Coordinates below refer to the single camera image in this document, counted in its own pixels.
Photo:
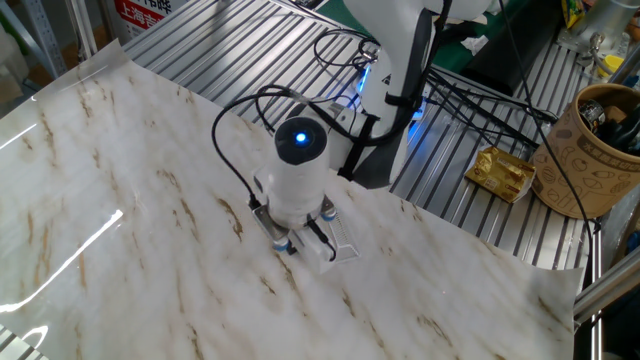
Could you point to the crumpled white paper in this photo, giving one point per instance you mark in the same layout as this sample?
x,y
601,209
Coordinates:
x,y
474,45

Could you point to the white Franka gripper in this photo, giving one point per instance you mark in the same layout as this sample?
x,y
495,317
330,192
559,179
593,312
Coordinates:
x,y
315,252

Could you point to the small yellow object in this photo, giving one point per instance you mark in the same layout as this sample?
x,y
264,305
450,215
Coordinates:
x,y
611,65

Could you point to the red white printed sign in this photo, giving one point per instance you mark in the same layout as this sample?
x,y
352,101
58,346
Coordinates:
x,y
140,12

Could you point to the grey perforated shelf upright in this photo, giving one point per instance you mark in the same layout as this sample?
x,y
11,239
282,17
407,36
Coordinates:
x,y
45,35

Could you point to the clear acrylic goal stand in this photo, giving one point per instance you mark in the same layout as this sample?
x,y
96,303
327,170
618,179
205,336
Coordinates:
x,y
350,245

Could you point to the aluminium frame bar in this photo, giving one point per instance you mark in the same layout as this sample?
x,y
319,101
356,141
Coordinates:
x,y
610,287

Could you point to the gold foil snack packet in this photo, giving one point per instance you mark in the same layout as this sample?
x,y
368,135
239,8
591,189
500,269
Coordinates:
x,y
500,175

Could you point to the marble pattern table sheet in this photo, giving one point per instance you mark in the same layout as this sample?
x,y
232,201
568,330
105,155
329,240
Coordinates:
x,y
125,250

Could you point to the black rectangular block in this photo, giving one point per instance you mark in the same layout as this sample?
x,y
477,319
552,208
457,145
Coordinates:
x,y
515,50

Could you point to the aluminium post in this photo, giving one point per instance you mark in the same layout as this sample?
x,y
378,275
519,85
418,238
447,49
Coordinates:
x,y
82,25

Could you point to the green cutting mat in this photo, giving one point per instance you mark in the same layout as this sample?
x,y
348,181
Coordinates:
x,y
450,57

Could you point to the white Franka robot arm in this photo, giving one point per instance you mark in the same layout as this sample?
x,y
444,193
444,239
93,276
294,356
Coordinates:
x,y
300,185

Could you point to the brown printed paper tub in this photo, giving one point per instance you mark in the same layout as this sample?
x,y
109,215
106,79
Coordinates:
x,y
575,165

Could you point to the yellow snack bag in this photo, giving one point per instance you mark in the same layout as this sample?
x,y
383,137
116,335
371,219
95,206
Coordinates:
x,y
572,12

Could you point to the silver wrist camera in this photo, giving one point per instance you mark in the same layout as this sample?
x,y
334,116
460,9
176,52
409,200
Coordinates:
x,y
267,222

